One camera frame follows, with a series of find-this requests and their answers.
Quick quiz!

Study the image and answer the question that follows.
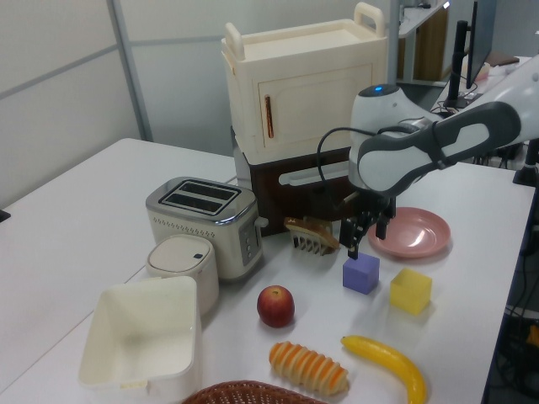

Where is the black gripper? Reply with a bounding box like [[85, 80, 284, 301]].
[[339, 191, 398, 260]]

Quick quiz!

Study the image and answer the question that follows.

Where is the purple cube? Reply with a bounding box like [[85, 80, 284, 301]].
[[342, 252, 381, 295]]

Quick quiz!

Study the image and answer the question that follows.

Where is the pink plate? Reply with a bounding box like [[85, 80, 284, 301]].
[[367, 206, 451, 258]]

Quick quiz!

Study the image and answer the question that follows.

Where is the yellow cube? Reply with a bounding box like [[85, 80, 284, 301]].
[[389, 268, 434, 316]]

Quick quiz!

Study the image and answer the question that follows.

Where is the toast rack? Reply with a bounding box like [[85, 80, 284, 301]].
[[290, 216, 338, 258]]

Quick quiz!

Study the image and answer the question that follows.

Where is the red apple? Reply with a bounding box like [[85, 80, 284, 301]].
[[256, 284, 296, 328]]

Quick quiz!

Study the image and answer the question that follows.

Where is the yellow banana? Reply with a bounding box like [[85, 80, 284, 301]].
[[339, 334, 428, 404]]

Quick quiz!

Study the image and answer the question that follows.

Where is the long orange striped bread roll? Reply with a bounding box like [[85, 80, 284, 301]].
[[268, 340, 350, 397]]

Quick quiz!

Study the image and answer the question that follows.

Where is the cream and silver toaster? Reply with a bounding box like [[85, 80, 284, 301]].
[[145, 176, 270, 283]]

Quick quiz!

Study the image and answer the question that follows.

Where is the small white lidded trash can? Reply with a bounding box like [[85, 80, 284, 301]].
[[145, 234, 221, 316]]

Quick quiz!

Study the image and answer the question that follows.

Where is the wooden shelf unit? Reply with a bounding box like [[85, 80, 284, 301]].
[[398, 0, 451, 85]]

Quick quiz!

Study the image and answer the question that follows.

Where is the brown wicker basket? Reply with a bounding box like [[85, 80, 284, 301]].
[[180, 380, 329, 404]]

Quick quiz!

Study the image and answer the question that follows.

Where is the black computer monitor with stand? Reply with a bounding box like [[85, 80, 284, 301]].
[[441, 2, 494, 111]]

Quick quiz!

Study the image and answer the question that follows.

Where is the white square plastic bin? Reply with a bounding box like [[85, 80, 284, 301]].
[[77, 275, 202, 399]]

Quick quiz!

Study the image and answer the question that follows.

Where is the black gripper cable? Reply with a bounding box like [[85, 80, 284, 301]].
[[316, 125, 382, 210]]

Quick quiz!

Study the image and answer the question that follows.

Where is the brown drawer with white handle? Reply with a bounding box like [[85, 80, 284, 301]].
[[230, 125, 359, 237]]

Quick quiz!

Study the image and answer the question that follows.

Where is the black desk clamp post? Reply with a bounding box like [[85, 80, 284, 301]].
[[512, 138, 539, 184]]

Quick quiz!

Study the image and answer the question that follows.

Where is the cream toy cabinet with handles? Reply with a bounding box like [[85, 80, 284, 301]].
[[221, 2, 389, 155]]

